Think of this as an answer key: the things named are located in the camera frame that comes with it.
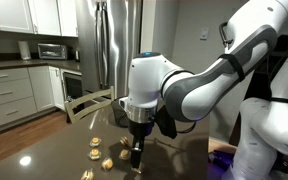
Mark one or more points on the white lower cabinets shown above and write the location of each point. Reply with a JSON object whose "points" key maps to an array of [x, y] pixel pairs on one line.
{"points": [[24, 92]]}

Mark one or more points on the cracker packet middle left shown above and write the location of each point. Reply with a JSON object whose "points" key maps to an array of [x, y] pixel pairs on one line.
{"points": [[94, 154]]}

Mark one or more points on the white paper towel roll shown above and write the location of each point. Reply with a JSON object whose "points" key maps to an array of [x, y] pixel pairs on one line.
{"points": [[24, 50]]}

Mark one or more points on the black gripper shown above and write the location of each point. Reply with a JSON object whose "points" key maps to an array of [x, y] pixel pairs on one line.
{"points": [[138, 130]]}

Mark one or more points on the cracker packet upper right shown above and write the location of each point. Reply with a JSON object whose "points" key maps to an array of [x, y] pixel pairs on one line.
{"points": [[124, 141]]}

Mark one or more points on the white upper cabinets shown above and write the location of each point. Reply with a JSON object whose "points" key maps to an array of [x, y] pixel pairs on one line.
{"points": [[42, 17]]}

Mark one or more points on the grey wooden chair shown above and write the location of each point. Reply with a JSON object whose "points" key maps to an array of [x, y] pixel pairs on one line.
{"points": [[82, 106]]}

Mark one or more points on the black mesh basket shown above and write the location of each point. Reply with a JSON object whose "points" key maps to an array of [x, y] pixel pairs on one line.
{"points": [[120, 115]]}

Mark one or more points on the black built-in oven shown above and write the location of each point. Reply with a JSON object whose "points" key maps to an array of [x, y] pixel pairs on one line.
{"points": [[73, 86]]}

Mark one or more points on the cracker packet near gripper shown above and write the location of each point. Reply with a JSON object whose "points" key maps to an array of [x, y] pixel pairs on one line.
{"points": [[124, 154]]}

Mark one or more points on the black kettle on counter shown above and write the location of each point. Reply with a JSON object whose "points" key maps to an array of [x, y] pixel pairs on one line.
{"points": [[77, 56]]}

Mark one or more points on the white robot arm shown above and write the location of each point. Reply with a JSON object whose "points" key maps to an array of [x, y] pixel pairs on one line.
{"points": [[252, 33]]}

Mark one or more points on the silver toaster oven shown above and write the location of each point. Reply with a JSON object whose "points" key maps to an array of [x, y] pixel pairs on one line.
{"points": [[52, 51]]}

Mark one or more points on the cracker packet lower middle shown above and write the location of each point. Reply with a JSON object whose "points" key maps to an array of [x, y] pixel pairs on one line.
{"points": [[107, 164]]}

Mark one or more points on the cracker packet bottom edge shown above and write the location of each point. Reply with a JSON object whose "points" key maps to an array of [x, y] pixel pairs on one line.
{"points": [[87, 175]]}

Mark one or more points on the white cabinets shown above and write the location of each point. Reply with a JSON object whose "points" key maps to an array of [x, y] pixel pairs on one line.
{"points": [[24, 92], [42, 17]]}

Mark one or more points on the cracker packet far left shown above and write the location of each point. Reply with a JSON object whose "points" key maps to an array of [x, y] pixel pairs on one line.
{"points": [[95, 142]]}

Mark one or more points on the white wall switch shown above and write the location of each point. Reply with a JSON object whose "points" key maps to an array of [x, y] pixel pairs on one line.
{"points": [[204, 34]]}

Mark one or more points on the stainless steel refrigerator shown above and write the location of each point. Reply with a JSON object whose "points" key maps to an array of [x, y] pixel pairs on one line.
{"points": [[109, 34]]}

